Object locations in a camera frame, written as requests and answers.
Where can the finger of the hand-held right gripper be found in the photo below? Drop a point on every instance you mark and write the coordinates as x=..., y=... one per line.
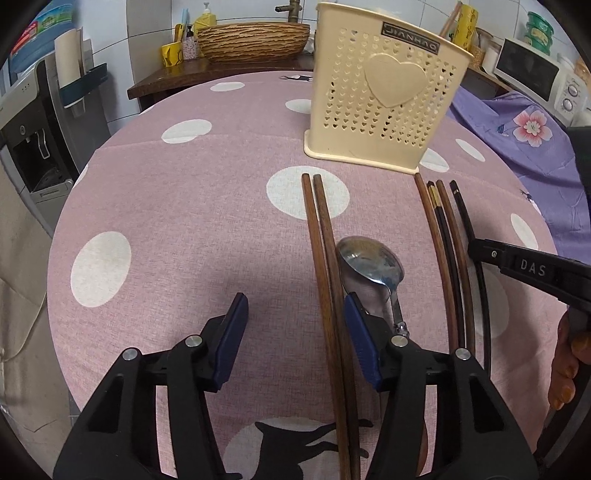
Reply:
x=526, y=267

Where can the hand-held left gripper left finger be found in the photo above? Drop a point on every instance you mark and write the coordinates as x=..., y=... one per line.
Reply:
x=231, y=344

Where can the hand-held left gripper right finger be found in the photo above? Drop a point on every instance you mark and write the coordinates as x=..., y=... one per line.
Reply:
x=362, y=344

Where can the brown wooden chopstick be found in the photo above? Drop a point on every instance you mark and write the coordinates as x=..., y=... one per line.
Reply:
x=457, y=249
x=323, y=300
x=328, y=240

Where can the metal spoon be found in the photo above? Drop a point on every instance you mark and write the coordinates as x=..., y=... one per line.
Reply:
x=369, y=263

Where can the black chopstick with gold wrap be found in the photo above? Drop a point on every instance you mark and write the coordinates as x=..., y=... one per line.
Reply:
x=445, y=249

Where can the brown wooden chopsticks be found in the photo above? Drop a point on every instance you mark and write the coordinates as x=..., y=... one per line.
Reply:
x=436, y=240

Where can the cream perforated utensil holder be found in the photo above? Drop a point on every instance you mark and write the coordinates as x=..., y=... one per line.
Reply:
x=392, y=115

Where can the person's right hand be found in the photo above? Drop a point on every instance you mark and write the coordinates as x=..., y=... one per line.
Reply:
x=565, y=369

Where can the purple floral cloth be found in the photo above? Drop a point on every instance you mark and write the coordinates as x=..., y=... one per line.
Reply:
x=545, y=161

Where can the light wooden shelf unit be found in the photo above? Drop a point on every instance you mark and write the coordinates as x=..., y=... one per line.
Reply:
x=485, y=81

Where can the white microwave oven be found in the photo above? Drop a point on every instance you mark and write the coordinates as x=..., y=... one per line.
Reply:
x=526, y=69

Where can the white canister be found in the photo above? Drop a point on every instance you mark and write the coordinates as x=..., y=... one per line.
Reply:
x=494, y=57

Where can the glass jar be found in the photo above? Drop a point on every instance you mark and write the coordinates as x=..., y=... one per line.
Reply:
x=480, y=46

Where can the yellow wrap roll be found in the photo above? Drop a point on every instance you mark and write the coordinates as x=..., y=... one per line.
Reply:
x=466, y=27

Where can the dark wooden counter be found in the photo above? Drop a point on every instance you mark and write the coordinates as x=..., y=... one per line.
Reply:
x=175, y=78

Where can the grey water dispenser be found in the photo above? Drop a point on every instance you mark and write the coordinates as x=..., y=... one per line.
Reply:
x=27, y=138

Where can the yellow cup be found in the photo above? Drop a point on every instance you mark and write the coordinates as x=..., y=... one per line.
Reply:
x=171, y=54

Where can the small floral bottle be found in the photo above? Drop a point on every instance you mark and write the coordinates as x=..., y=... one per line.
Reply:
x=190, y=46

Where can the woven pattern wash basin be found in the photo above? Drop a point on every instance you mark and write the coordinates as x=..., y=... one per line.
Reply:
x=254, y=41

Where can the yellow soap pump bottle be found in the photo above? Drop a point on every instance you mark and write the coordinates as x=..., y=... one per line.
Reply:
x=205, y=21

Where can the light blue toothbrush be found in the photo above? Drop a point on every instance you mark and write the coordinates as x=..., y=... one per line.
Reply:
x=183, y=23

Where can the brass faucet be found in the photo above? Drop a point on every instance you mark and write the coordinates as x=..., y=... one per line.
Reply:
x=293, y=11

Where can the blue water jug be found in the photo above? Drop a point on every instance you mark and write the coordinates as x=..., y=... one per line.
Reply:
x=41, y=27

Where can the dark teal wall holder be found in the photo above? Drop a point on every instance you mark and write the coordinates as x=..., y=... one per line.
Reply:
x=92, y=76

